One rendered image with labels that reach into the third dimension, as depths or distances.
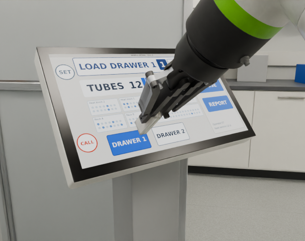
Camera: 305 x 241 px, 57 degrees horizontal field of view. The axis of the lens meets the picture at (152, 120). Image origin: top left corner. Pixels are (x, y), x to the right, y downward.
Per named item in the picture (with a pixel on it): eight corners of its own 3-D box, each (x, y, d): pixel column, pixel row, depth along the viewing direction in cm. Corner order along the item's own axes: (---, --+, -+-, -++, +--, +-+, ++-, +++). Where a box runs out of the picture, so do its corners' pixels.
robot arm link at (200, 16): (240, 44, 27) (292, 46, 32) (191, -37, 31) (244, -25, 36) (205, 81, 32) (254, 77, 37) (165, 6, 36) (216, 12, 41)
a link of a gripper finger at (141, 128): (159, 116, 48) (155, 117, 48) (142, 135, 54) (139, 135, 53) (152, 102, 49) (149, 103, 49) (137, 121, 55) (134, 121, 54)
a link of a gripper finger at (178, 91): (193, 82, 39) (185, 82, 39) (156, 120, 48) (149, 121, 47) (181, 60, 41) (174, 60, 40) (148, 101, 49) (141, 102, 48)
